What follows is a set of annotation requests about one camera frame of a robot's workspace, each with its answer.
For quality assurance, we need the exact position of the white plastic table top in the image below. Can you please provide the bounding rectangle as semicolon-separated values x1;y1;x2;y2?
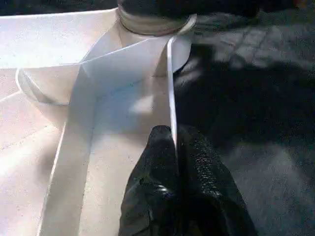
0;7;197;236

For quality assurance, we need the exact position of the black work mat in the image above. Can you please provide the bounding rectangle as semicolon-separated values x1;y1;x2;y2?
172;0;315;236

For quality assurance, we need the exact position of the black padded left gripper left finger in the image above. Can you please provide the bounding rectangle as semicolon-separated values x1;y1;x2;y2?
118;125;180;236

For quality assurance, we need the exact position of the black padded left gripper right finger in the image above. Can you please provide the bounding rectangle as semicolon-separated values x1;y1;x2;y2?
177;127;259;236

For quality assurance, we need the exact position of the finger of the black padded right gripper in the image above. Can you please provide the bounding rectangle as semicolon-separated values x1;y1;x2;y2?
123;0;259;18

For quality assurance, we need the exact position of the white plastic table leg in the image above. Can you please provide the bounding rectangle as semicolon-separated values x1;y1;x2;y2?
117;4;197;36

